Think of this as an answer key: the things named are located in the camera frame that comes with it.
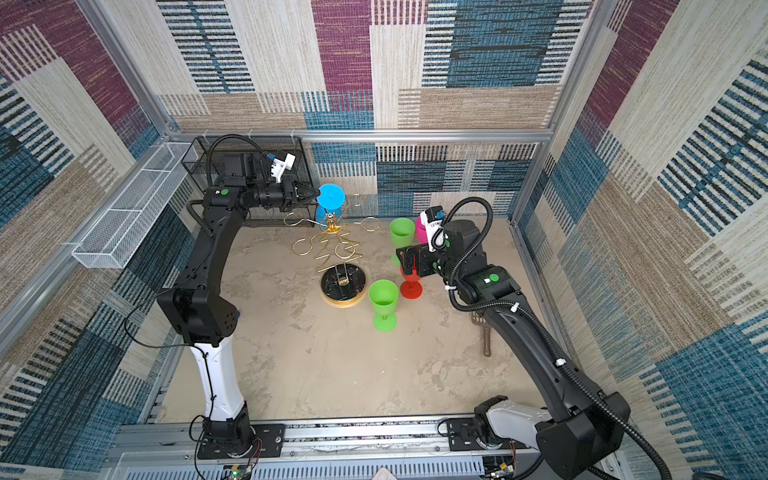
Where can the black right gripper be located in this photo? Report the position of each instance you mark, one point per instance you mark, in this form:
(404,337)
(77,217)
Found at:
(408,261)

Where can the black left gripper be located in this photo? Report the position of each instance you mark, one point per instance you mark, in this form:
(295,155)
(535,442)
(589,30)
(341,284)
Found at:
(302,188)

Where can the blue wine glass back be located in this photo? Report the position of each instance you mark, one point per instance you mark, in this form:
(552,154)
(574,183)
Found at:
(329,208)

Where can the green wine glass front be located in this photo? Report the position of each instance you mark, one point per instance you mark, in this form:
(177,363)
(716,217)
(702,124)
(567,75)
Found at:
(402,232)

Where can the green wine glass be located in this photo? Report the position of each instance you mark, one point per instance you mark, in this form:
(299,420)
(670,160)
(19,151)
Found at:
(402,232)
(384,295)

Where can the red wine glass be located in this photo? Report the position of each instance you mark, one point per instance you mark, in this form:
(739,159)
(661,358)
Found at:
(411,288)

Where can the green wine glass back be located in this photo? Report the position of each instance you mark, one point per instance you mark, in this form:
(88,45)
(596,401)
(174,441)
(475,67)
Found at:
(384,295)

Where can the pink wine glass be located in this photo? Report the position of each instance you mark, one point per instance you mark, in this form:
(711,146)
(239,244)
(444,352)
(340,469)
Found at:
(421,232)

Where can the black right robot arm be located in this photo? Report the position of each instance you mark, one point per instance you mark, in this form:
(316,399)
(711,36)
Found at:
(586,423)

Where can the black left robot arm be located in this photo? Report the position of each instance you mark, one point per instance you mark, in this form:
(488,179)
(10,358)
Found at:
(206,322)

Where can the black mesh shelf rack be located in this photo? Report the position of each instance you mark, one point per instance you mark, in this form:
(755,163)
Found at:
(228,172)

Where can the brown slotted scoop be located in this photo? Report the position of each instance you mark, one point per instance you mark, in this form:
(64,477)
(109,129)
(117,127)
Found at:
(486,331)

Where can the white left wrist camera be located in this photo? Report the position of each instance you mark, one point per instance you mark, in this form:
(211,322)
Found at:
(281,162)

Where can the white wire mesh basket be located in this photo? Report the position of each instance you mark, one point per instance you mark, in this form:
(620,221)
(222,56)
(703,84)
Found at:
(118,233)

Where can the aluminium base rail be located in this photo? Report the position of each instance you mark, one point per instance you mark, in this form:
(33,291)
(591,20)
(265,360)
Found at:
(387,447)

